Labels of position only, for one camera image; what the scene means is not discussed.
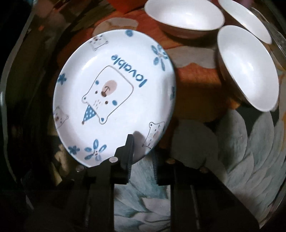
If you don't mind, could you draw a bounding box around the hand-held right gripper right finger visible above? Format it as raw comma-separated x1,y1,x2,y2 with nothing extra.
152,154,257,232

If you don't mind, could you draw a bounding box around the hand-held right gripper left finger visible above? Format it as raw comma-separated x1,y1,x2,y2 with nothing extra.
74,134,134,232

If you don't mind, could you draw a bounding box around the small bear print plate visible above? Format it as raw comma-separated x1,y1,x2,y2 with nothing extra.
52,30,177,168

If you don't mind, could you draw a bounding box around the white bowl brown outside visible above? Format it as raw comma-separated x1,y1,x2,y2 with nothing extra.
144,0,225,40
217,25,280,112
218,0,272,44

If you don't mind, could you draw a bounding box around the floral blanket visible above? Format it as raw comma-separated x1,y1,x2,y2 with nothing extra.
54,0,286,223

